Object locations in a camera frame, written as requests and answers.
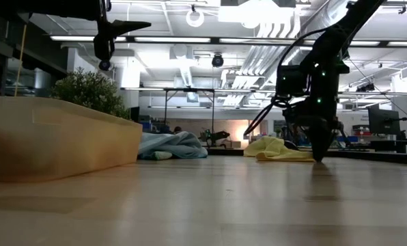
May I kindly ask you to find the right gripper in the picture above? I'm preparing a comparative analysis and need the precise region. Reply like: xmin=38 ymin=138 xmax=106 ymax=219
xmin=285 ymin=61 xmax=350 ymax=163

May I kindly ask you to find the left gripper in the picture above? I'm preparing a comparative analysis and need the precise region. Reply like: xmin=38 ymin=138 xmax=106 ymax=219
xmin=97 ymin=0 xmax=152 ymax=37

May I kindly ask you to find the yellow microfiber towel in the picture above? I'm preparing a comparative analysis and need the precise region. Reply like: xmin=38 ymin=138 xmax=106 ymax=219
xmin=243 ymin=135 xmax=316 ymax=163

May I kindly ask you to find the light blue microfiber towel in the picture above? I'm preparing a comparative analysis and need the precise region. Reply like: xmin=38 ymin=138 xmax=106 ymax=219
xmin=137 ymin=131 xmax=209 ymax=161

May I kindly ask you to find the light green microfiber towel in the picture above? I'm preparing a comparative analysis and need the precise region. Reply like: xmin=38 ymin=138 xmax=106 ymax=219
xmin=139 ymin=150 xmax=173 ymax=161

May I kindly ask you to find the long ceiling light strip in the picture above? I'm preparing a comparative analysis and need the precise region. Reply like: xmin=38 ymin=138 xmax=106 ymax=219
xmin=49 ymin=35 xmax=407 ymax=48

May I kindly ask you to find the black computer monitor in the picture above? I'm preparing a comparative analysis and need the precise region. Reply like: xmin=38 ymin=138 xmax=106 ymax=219
xmin=367 ymin=108 xmax=402 ymax=136

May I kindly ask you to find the small artificial green plant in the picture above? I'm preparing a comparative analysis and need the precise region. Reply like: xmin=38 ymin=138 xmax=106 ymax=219
xmin=51 ymin=66 xmax=131 ymax=120

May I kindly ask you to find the cardboard box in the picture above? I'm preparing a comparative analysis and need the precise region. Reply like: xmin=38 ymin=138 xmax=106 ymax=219
xmin=222 ymin=139 xmax=242 ymax=150

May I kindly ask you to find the orange translucent plastic bin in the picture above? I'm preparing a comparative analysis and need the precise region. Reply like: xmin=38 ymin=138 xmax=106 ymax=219
xmin=0 ymin=96 xmax=143 ymax=184

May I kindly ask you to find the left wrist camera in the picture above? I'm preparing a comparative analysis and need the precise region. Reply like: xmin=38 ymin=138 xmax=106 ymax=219
xmin=93 ymin=33 xmax=116 ymax=62

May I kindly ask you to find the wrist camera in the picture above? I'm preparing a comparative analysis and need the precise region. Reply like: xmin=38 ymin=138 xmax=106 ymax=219
xmin=93 ymin=33 xmax=116 ymax=62
xmin=275 ymin=64 xmax=309 ymax=99

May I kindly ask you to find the black aluminium table frame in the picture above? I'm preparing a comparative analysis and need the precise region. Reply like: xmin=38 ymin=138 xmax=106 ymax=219
xmin=206 ymin=146 xmax=407 ymax=166

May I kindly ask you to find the white hanging ring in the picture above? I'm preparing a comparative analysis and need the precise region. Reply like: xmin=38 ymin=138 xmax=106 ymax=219
xmin=185 ymin=7 xmax=205 ymax=28

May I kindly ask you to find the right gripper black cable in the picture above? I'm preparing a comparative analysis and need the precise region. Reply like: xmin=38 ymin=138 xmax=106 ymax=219
xmin=242 ymin=27 xmax=329 ymax=137

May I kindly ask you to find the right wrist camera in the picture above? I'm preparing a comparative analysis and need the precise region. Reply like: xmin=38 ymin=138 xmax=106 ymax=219
xmin=275 ymin=64 xmax=309 ymax=99

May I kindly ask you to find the black background workstation frame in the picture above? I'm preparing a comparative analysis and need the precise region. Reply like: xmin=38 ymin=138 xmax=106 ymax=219
xmin=162 ymin=87 xmax=216 ymax=135

